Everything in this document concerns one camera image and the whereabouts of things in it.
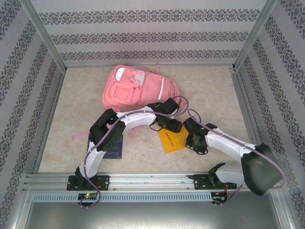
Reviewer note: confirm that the yellow book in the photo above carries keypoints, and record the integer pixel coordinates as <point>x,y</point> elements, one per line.
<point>172,143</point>

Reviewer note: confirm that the pink school backpack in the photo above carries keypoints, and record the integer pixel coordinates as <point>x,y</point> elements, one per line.
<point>147,88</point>

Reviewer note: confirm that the dark blue patterned book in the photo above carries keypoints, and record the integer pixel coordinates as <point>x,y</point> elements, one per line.
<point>115,152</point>

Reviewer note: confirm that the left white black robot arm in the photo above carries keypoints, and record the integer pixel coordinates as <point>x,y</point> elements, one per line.
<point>91,164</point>

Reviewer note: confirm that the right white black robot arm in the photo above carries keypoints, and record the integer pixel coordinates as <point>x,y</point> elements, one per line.
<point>226,143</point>

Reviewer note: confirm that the small circuit board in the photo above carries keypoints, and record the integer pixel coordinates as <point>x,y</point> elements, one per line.
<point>88,196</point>
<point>219,199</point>

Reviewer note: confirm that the grey sheet metal panel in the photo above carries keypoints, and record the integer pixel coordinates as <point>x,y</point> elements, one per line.
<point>152,217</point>

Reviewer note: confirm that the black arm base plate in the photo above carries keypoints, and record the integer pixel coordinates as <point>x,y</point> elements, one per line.
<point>199,182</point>
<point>103,182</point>

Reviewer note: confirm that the aluminium side rail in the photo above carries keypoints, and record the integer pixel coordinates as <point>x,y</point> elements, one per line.
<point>49,119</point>
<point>244,107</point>

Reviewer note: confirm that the wide aluminium base rail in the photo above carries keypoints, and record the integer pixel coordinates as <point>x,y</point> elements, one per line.
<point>147,181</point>

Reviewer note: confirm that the aluminium frame post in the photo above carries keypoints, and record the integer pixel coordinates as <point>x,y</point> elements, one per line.
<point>44,35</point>
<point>253,35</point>

